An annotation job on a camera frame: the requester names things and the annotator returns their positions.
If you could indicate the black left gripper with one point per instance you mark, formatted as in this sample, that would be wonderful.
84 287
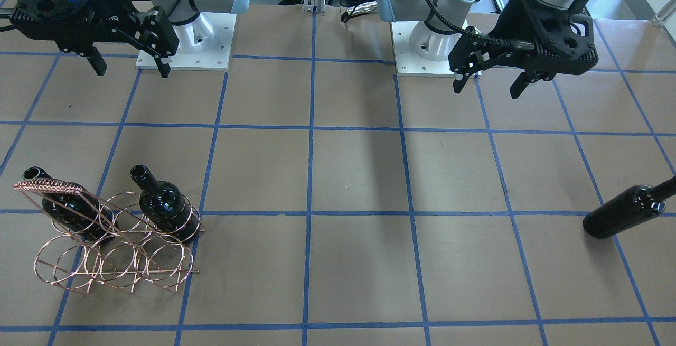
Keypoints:
508 24

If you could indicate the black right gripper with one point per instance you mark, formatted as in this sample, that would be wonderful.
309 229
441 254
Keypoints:
108 14

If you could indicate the dark wine bottle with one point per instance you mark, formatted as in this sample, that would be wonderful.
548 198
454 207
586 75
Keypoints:
634 206

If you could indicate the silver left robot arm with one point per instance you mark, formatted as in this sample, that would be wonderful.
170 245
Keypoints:
447 17

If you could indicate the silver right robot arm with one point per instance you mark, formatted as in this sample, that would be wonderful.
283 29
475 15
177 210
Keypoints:
178 12

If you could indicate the dark bottle in basket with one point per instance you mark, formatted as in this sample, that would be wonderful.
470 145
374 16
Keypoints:
165 206
74 206

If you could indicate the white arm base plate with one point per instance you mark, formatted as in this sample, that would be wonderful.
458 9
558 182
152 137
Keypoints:
421 52
205 43

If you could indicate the copper wire wine basket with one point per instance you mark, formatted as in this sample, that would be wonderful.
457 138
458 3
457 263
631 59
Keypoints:
130 251

